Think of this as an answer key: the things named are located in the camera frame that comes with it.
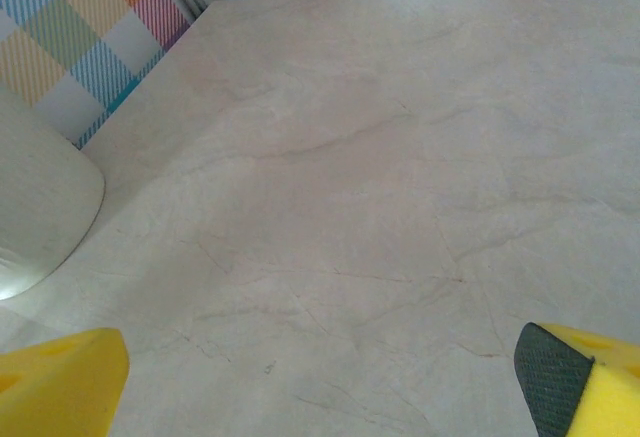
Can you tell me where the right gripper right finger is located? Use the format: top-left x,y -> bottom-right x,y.
513,320 -> 640,437

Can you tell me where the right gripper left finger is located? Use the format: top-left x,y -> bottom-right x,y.
0,326 -> 131,437

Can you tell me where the pale yellow waste bin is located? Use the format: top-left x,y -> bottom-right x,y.
0,84 -> 107,302

